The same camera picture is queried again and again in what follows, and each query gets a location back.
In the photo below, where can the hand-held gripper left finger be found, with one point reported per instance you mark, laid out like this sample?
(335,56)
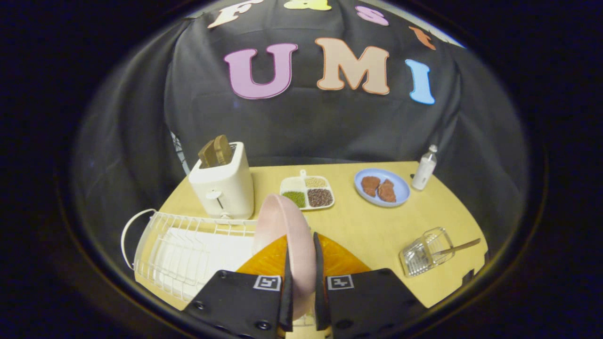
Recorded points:
(285,301)

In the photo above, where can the pink plate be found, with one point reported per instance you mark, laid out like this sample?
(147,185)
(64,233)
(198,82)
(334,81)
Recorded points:
(293,235)

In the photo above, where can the blue plate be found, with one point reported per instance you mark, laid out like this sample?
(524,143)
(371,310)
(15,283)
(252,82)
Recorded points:
(398,188)

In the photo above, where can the black backdrop cloth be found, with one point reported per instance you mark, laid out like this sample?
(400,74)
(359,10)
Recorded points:
(311,127)

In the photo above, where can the brown meat piece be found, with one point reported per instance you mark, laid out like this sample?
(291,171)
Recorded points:
(387,190)
(370,185)

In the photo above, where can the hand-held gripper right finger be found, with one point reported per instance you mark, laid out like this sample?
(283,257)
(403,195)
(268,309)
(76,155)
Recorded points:
(321,301)

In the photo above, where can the wooden spoon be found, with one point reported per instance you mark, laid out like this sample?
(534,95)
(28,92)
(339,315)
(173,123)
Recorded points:
(459,246)

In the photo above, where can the white toaster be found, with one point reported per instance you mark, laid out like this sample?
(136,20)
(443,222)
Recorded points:
(226,186)

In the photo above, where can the white divided tray of grains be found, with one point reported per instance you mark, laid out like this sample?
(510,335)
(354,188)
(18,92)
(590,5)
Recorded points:
(308,192)

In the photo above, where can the brown toast slice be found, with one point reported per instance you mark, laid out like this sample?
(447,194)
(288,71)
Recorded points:
(206,154)
(223,149)

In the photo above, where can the white plastic bottle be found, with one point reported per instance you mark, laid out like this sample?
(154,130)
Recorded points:
(424,170)

